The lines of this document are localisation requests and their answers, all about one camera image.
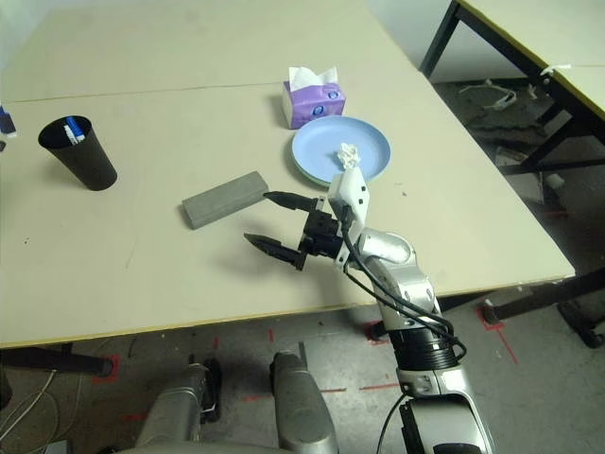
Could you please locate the purple tissue pack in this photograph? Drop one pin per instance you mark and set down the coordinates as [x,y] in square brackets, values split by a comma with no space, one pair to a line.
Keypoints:
[314,106]

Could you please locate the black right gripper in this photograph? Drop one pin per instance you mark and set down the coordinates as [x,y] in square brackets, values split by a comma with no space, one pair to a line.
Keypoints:
[323,234]

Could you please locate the green plate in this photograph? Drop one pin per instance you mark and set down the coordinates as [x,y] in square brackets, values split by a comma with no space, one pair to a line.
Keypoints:
[307,176]

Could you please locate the blue plate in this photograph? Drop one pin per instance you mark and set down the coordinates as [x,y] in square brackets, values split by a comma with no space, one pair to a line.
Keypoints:
[314,146]

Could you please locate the grey robot torso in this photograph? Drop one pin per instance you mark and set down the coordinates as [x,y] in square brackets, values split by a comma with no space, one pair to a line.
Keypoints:
[198,449]

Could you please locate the white tissue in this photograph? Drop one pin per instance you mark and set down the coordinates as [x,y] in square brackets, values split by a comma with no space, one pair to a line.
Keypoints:
[347,153]

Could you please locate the black tapered cup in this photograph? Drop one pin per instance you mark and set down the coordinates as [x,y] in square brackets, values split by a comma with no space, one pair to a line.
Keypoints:
[90,163]

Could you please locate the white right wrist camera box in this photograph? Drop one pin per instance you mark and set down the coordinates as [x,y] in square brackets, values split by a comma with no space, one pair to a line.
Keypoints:
[352,189]

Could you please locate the white marker blue cap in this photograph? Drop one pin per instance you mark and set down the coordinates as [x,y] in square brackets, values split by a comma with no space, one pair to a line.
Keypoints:
[5,122]

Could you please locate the grey robot right leg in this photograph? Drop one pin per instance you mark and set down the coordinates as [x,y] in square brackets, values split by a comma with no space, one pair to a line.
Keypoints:
[302,411]

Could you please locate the blue capped marker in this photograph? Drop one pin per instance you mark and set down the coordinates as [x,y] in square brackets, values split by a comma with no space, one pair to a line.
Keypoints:
[71,127]

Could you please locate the white zip tie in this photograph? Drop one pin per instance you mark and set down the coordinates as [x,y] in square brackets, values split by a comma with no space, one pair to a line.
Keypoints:
[550,70]

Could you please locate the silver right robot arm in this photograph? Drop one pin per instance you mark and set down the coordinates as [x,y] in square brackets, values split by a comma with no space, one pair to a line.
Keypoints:
[406,284]

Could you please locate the side table black frame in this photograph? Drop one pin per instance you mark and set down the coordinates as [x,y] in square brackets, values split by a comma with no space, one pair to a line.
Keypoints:
[439,35]

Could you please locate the grey glasses case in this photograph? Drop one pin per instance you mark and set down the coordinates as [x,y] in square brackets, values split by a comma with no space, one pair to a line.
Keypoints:
[222,201]

